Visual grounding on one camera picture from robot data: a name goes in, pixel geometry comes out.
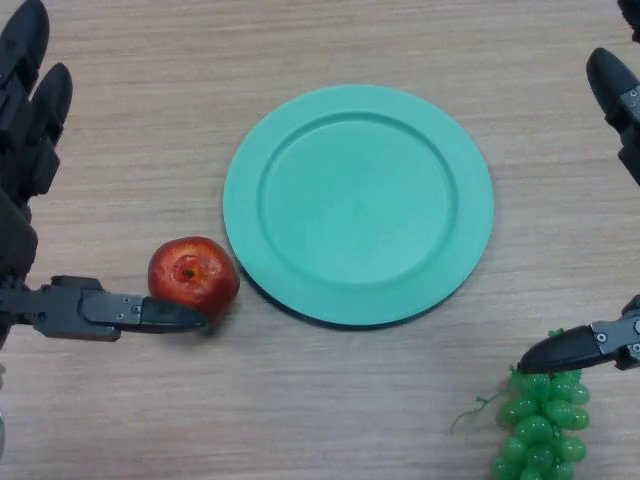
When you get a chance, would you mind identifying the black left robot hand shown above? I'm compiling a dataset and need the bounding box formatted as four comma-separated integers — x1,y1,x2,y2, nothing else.
0,0,209,424

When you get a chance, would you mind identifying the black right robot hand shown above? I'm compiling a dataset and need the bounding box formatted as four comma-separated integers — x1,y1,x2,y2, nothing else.
515,0,640,375

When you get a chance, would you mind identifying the red apple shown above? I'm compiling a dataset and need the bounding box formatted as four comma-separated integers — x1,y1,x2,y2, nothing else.
147,235,242,336

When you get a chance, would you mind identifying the green round plate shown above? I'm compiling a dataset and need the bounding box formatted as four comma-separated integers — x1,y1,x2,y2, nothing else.
222,83,496,330

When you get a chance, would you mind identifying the green grape bunch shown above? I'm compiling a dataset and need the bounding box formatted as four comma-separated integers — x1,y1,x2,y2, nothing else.
450,327,592,480

